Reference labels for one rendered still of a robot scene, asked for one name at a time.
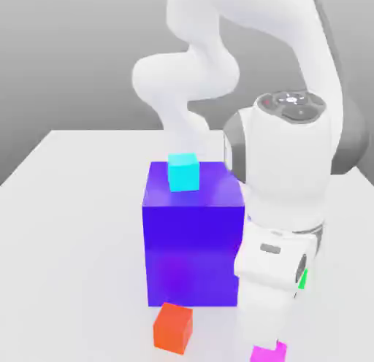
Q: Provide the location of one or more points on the large blue box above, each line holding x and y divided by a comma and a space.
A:
191, 251

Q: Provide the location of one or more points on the small cyan cube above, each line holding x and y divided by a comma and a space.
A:
184, 173

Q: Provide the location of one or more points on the small orange cube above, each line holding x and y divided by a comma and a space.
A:
171, 328

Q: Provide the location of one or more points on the small green cube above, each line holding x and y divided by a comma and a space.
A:
302, 280

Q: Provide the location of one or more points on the small magenta cube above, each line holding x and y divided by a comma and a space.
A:
264, 355

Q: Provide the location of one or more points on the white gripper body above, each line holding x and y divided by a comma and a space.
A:
264, 306

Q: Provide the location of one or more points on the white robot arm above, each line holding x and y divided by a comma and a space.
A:
286, 169

